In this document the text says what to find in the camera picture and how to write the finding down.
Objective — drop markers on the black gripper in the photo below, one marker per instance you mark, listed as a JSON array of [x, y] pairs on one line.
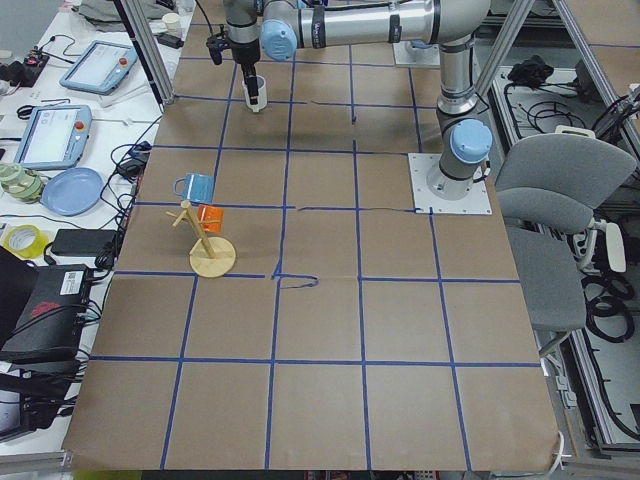
[[247, 56]]

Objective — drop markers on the white HOME mug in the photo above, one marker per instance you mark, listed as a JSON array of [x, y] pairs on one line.
[[256, 98]]

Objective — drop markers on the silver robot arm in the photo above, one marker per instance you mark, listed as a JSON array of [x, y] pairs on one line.
[[279, 28]]

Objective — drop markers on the blue mug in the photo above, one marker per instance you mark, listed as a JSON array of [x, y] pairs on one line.
[[196, 188]]

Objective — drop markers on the orange mug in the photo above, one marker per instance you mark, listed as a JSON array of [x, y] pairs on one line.
[[210, 218]]

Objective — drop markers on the far teach pendant tablet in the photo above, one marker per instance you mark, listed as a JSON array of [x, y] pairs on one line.
[[101, 68]]

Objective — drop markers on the teach pendant tablet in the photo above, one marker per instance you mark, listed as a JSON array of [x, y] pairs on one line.
[[101, 68], [55, 137]]

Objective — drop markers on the wooden mug tree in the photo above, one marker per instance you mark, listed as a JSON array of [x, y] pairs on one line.
[[210, 257]]

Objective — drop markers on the near teach pendant tablet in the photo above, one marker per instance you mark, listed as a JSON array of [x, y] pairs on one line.
[[55, 137]]

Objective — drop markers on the blue plate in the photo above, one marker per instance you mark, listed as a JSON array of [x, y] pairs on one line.
[[72, 192]]

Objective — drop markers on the black power adapter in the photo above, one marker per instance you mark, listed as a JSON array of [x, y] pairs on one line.
[[81, 242]]

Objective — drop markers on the yellow tape roll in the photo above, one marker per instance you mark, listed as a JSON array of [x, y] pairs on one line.
[[26, 241]]

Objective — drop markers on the grey office chair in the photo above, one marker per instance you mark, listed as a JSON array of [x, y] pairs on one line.
[[556, 180]]

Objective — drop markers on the black computer box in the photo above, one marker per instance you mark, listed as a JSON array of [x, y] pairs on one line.
[[40, 312]]

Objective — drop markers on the aluminium frame post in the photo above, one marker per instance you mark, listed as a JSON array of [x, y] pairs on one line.
[[139, 31]]

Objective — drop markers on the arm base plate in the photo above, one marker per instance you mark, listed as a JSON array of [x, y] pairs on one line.
[[414, 54], [435, 193]]

